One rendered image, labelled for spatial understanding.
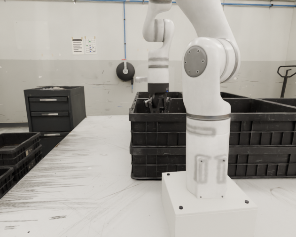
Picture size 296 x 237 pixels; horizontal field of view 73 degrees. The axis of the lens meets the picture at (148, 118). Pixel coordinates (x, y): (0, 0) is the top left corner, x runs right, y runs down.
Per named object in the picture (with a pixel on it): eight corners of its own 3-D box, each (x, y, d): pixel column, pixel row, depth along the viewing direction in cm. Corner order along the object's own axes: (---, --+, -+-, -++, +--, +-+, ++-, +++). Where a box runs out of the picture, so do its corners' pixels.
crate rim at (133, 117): (225, 121, 62) (226, 113, 61) (128, 121, 61) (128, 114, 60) (193, 103, 101) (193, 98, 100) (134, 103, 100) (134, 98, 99)
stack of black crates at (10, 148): (22, 214, 132) (12, 150, 122) (-26, 217, 129) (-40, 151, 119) (47, 182, 171) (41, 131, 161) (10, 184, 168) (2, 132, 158)
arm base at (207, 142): (233, 198, 43) (237, 120, 39) (189, 199, 43) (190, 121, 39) (218, 176, 52) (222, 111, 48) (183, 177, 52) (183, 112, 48)
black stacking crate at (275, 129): (314, 149, 64) (320, 114, 62) (223, 150, 64) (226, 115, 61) (250, 121, 103) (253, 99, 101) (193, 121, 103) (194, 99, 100)
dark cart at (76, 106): (77, 172, 218) (70, 89, 199) (34, 173, 215) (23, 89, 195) (88, 151, 277) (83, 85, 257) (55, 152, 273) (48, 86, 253)
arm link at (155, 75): (150, 82, 78) (150, 66, 76) (174, 82, 71) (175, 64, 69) (134, 82, 71) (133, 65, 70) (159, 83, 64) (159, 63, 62)
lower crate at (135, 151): (220, 181, 66) (222, 147, 63) (129, 182, 65) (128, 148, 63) (191, 141, 105) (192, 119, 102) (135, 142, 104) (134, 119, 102)
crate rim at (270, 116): (320, 120, 62) (322, 113, 62) (225, 121, 62) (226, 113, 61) (252, 102, 101) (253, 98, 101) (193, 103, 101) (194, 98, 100)
